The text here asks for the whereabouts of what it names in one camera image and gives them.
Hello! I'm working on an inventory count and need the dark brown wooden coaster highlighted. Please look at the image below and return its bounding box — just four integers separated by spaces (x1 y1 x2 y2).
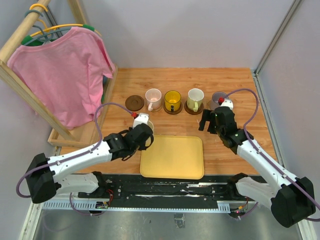
184 101 204 115

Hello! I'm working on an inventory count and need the purple translucent cup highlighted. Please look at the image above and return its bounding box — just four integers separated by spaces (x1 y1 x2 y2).
209 91 228 111

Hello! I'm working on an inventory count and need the white cup green handle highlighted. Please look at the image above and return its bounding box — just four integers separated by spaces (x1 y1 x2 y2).
187 88 205 112

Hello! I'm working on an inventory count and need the yellow translucent cup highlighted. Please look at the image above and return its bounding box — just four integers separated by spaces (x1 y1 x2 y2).
164 90 182 111

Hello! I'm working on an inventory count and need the dark cork coaster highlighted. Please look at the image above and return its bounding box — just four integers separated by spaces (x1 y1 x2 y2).
125 95 145 112

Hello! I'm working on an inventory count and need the woven rattan coaster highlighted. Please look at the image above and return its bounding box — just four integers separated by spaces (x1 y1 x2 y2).
146 103 163 112

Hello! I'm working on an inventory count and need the pink translucent cup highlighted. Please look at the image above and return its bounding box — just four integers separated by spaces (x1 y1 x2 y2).
145 88 162 108

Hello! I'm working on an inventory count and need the clear cup white handle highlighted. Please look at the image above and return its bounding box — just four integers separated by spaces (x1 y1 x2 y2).
146 120 154 147

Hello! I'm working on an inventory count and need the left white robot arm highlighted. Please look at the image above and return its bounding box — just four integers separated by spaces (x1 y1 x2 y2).
25 123 154 204

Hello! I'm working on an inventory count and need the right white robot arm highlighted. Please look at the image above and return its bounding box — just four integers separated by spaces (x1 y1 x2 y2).
198 106 319 228

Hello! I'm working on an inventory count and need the wooden clothes rack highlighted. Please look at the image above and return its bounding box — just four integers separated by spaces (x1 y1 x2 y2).
0 0 118 148

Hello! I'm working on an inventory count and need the yellow plastic tray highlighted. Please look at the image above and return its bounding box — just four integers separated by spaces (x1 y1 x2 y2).
140 135 205 180

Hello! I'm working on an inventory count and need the pink t-shirt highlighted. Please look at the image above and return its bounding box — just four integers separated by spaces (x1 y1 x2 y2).
7 27 115 130

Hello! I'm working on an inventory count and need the grey clothes hanger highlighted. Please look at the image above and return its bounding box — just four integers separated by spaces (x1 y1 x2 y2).
20 9 70 46

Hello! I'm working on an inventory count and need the green garment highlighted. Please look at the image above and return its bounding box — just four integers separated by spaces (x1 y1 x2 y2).
20 24 97 47

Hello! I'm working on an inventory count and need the yellow clothes hanger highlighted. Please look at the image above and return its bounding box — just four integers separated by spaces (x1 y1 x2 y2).
31 0 102 37

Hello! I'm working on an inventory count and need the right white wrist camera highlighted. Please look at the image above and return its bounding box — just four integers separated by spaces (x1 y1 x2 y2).
218 97 234 110

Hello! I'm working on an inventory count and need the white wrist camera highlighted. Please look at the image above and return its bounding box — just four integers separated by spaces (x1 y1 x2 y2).
218 97 234 110
132 113 149 128

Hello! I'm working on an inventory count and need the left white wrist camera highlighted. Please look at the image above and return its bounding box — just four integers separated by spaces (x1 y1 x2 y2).
132 113 149 128

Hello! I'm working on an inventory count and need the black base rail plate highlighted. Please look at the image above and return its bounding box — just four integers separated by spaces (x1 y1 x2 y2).
47 173 268 210

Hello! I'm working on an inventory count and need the aluminium frame post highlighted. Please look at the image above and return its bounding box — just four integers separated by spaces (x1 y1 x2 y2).
252 0 304 78

